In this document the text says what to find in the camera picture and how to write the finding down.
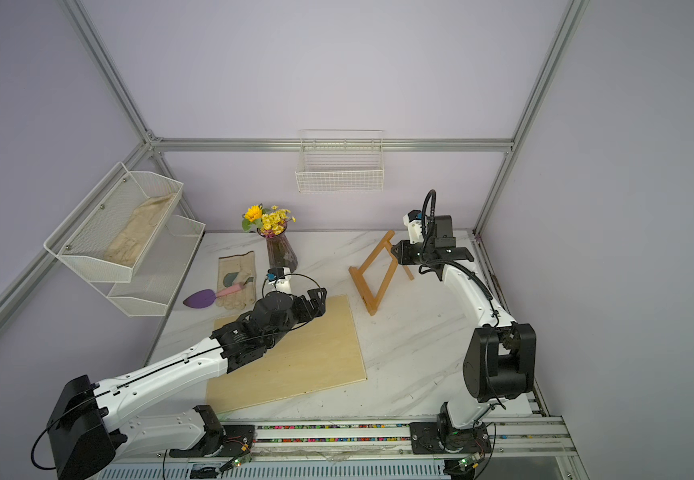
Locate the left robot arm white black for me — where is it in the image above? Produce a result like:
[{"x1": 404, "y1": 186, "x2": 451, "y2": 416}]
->
[{"x1": 42, "y1": 287, "x2": 327, "y2": 479}]

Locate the purple pink garden trowel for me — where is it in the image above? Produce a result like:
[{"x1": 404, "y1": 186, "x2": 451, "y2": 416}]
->
[{"x1": 183, "y1": 284, "x2": 243, "y2": 309}]

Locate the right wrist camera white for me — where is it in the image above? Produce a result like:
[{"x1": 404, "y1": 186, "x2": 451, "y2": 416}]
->
[{"x1": 403, "y1": 210, "x2": 426, "y2": 244}]

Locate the grey slotted cable duct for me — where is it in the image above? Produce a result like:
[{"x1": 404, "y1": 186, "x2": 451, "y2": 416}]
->
[{"x1": 96, "y1": 459, "x2": 450, "y2": 479}]

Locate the beige glove in shelf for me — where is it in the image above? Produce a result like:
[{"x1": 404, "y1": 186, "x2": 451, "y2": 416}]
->
[{"x1": 103, "y1": 193, "x2": 175, "y2": 267}]

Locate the white two-tier mesh shelf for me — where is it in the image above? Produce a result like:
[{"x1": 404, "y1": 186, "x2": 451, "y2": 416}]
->
[{"x1": 44, "y1": 163, "x2": 205, "y2": 317}]

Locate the yellow flower bouquet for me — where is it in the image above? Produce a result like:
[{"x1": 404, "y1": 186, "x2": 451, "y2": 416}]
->
[{"x1": 242, "y1": 204, "x2": 296, "y2": 238}]

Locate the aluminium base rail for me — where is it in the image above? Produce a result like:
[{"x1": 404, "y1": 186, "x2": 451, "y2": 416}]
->
[{"x1": 100, "y1": 416, "x2": 579, "y2": 464}]

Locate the white wire wall basket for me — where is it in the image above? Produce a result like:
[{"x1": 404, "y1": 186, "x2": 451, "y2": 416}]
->
[{"x1": 295, "y1": 129, "x2": 385, "y2": 194}]

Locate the wooden easel frame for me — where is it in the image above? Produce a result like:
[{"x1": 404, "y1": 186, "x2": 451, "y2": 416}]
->
[{"x1": 345, "y1": 230, "x2": 415, "y2": 317}]

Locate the dark glass vase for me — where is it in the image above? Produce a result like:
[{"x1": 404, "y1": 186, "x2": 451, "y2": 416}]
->
[{"x1": 266, "y1": 232, "x2": 298, "y2": 272}]

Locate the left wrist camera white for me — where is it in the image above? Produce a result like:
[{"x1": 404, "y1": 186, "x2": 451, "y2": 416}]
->
[{"x1": 263, "y1": 267, "x2": 292, "y2": 296}]

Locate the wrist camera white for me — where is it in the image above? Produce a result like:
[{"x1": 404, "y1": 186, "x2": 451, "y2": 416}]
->
[
  {"x1": 403, "y1": 210, "x2": 426, "y2": 244},
  {"x1": 263, "y1": 267, "x2": 292, "y2": 296}
]

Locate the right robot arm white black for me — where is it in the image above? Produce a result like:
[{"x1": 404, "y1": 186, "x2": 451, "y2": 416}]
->
[{"x1": 391, "y1": 210, "x2": 537, "y2": 454}]

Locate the light plywood board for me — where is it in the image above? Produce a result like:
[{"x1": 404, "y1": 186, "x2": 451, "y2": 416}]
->
[{"x1": 206, "y1": 295, "x2": 367, "y2": 414}]

